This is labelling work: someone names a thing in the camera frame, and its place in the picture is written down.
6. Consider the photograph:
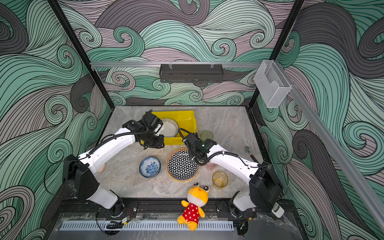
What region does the yellow plush toy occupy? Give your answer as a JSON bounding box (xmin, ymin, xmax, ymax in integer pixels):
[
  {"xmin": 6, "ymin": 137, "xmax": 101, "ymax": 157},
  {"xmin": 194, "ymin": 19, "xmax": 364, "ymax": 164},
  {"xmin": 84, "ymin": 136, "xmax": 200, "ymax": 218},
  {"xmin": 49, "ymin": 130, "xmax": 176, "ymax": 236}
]
[{"xmin": 177, "ymin": 183, "xmax": 210, "ymax": 231}]

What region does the black handled tool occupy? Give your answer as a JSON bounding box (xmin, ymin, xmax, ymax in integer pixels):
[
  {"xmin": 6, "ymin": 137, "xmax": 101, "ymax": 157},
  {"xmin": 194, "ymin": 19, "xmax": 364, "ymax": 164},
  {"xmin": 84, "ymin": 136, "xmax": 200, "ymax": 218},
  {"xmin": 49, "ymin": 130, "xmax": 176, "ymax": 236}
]
[{"xmin": 245, "ymin": 146, "xmax": 258, "ymax": 163}]

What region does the clear plastic wall holder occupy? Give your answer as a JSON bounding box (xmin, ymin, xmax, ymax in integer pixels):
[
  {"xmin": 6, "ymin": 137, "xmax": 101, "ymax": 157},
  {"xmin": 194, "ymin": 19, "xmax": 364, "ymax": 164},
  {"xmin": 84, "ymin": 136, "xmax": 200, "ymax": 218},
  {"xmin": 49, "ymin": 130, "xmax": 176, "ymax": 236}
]
[{"xmin": 254, "ymin": 60, "xmax": 292, "ymax": 108}]

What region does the white slotted cable duct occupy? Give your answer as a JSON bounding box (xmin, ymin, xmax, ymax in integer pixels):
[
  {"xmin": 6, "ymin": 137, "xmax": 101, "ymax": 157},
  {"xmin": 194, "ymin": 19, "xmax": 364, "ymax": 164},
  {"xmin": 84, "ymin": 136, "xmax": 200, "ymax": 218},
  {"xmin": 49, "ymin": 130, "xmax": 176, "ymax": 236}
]
[{"xmin": 59, "ymin": 221, "xmax": 234, "ymax": 232}]

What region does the blue floral bowl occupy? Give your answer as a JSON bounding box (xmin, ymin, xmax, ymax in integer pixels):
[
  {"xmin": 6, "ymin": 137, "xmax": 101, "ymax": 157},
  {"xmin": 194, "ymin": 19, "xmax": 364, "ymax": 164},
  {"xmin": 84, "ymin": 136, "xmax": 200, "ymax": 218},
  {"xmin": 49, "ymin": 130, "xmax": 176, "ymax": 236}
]
[{"xmin": 139, "ymin": 157, "xmax": 161, "ymax": 178}]

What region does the green transparent cup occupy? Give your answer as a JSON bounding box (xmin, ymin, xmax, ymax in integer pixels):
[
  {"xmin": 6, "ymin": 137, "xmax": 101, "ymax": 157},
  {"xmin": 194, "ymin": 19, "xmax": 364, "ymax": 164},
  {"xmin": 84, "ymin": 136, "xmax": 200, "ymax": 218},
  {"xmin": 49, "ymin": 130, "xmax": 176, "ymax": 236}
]
[{"xmin": 200, "ymin": 131, "xmax": 214, "ymax": 141}]

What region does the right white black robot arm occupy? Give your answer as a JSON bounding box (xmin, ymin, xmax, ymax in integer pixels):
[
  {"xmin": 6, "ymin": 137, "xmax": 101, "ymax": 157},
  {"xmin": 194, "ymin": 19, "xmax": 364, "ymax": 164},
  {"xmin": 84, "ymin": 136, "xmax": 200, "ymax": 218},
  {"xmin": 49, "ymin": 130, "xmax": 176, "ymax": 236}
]
[{"xmin": 182, "ymin": 132, "xmax": 285, "ymax": 218}]

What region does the amber transparent cup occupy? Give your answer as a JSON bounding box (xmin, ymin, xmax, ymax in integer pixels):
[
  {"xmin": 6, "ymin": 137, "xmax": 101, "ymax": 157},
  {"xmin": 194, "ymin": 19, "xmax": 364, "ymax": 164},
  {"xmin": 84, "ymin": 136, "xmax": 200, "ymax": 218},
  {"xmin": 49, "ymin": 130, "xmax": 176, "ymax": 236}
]
[{"xmin": 212, "ymin": 171, "xmax": 229, "ymax": 188}]

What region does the geometric flower pattern plate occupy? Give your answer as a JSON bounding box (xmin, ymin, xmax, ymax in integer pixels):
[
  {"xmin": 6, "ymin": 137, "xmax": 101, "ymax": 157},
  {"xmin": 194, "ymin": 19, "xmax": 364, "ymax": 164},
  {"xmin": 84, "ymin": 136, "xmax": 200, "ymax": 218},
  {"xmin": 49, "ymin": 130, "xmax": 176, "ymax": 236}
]
[{"xmin": 166, "ymin": 148, "xmax": 200, "ymax": 182}]

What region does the black striped white plate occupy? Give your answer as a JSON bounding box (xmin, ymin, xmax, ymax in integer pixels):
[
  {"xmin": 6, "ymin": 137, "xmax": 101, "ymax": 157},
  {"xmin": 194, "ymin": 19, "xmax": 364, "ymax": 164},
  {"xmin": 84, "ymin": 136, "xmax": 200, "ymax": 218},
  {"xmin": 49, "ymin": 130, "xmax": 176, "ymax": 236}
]
[{"xmin": 159, "ymin": 118, "xmax": 179, "ymax": 138}]

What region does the white remote control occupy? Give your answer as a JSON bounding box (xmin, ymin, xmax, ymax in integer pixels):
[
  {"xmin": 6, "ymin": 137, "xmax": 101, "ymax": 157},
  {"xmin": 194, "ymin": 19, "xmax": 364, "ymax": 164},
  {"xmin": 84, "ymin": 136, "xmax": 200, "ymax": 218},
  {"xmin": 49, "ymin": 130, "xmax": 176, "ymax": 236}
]
[{"xmin": 271, "ymin": 203, "xmax": 285, "ymax": 219}]

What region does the black wall shelf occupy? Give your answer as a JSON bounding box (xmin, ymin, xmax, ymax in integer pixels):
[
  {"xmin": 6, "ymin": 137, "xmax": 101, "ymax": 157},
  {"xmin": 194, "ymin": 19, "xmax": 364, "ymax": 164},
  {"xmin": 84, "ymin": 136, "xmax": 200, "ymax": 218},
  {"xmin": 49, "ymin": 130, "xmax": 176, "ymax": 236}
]
[{"xmin": 159, "ymin": 64, "xmax": 224, "ymax": 83}]

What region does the yellow plastic bin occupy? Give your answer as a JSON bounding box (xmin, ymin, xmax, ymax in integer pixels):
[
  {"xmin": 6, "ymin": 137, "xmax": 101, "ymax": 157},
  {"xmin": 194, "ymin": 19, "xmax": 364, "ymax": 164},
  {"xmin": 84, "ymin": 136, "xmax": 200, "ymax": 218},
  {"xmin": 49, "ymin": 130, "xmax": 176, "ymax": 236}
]
[{"xmin": 153, "ymin": 111, "xmax": 197, "ymax": 146}]

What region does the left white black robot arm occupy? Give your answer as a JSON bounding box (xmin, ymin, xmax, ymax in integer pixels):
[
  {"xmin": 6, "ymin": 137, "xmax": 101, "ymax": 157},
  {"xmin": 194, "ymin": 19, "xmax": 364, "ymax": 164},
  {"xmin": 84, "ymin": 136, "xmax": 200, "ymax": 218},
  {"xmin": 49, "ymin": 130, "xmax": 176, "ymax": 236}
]
[{"xmin": 63, "ymin": 111, "xmax": 165, "ymax": 217}]

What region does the pink transparent cup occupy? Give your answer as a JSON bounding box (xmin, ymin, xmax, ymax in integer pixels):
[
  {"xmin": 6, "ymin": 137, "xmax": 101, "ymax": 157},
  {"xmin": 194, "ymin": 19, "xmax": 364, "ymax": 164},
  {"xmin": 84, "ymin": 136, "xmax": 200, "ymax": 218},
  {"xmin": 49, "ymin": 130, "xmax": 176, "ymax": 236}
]
[{"xmin": 205, "ymin": 162, "xmax": 217, "ymax": 171}]

